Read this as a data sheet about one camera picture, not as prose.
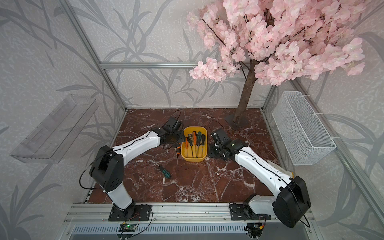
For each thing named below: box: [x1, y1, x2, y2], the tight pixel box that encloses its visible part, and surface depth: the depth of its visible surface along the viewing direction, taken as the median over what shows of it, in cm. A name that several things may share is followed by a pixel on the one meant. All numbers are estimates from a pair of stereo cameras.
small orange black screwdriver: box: [176, 143, 181, 165], surface depth 98 cm
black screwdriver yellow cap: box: [201, 134, 206, 157], surface depth 102 cm
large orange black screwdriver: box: [192, 131, 197, 159], surface depth 103 cm
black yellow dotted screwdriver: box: [188, 133, 194, 159], surface depth 101 cm
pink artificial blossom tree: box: [187, 0, 365, 129], surface depth 54 cm
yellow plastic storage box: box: [180, 126, 208, 162], surface depth 98 cm
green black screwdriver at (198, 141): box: [196, 131, 202, 159], surface depth 101 cm
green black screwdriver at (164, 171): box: [153, 159, 172, 179], surface depth 86 cm
